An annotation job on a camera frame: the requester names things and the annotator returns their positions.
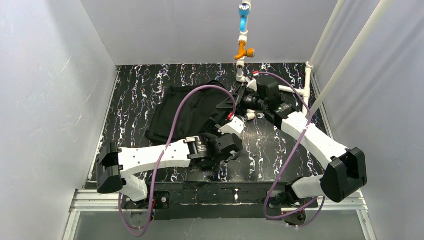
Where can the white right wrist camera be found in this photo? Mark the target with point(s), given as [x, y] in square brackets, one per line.
[251, 81]

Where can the green and white pipe fitting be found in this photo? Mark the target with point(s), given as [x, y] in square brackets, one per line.
[250, 115]

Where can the black backpack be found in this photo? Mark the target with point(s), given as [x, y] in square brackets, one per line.
[197, 113]

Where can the white PVC pipe frame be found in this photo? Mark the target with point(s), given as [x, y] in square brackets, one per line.
[305, 92]

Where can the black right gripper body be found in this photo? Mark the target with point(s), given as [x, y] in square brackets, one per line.
[238, 99]

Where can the blue pipe valve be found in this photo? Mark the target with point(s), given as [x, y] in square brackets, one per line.
[244, 11]

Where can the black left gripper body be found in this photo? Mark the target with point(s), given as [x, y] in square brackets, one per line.
[218, 122]

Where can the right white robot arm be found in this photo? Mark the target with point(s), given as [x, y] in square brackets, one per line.
[345, 169]

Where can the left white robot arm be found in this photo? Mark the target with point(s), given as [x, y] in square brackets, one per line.
[116, 166]

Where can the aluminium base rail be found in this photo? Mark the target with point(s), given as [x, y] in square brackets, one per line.
[92, 201]

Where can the orange tap valve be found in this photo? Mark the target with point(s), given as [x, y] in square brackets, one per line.
[243, 51]

